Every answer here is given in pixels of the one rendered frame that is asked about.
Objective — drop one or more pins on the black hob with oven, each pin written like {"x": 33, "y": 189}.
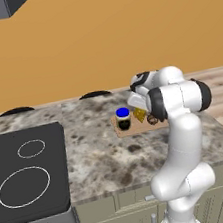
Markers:
{"x": 29, "y": 176}

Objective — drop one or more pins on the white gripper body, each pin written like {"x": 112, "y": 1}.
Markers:
{"x": 137, "y": 100}

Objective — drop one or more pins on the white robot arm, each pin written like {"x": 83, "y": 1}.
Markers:
{"x": 184, "y": 146}

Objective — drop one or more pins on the yellow cheese wedge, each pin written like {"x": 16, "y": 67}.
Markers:
{"x": 139, "y": 114}

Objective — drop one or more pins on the dark round stool seat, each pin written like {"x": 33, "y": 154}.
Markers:
{"x": 15, "y": 111}
{"x": 95, "y": 94}

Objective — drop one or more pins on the tan wooden cutting board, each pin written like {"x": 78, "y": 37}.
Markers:
{"x": 136, "y": 129}

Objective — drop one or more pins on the dark jar with blue lid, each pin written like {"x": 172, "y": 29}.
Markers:
{"x": 123, "y": 118}

